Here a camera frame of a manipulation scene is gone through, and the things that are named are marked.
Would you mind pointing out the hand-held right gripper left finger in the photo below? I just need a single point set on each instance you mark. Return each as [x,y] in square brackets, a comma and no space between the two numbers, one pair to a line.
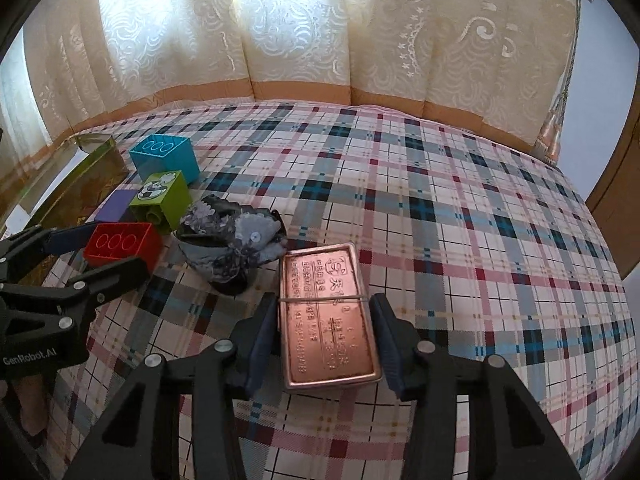
[260,345]

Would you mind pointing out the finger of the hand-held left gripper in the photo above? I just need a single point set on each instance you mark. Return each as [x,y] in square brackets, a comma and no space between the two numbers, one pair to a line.
[65,239]
[110,280]

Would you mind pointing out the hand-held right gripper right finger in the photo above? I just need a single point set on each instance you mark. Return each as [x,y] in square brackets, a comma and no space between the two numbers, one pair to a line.
[387,350]

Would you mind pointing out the red toy building block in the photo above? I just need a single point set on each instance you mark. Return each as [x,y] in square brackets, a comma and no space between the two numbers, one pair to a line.
[125,245]

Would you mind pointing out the purple toy building block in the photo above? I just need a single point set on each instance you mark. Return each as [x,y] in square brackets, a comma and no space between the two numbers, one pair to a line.
[117,207]

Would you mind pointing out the copper pink metal case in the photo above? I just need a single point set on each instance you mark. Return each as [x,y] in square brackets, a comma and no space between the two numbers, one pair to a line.
[325,330]

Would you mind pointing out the gold metal tin box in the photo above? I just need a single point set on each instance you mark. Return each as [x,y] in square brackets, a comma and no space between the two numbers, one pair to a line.
[100,170]

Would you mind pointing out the green toy building block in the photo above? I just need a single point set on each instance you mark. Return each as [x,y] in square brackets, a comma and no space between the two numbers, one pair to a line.
[160,200]

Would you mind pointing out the teal toy building block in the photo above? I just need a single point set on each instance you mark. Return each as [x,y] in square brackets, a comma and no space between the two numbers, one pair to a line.
[170,160]

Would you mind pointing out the person's left hand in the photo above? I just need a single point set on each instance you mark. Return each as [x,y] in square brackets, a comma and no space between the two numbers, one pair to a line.
[30,405]

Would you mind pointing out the plaid bed sheet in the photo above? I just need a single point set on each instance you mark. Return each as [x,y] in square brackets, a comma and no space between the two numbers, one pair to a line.
[450,235]

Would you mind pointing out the brown wooden door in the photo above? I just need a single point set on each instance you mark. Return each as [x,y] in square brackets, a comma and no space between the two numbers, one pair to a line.
[620,185]

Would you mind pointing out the beige patterned curtain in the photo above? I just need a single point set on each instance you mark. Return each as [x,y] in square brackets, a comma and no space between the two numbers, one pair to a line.
[300,25]

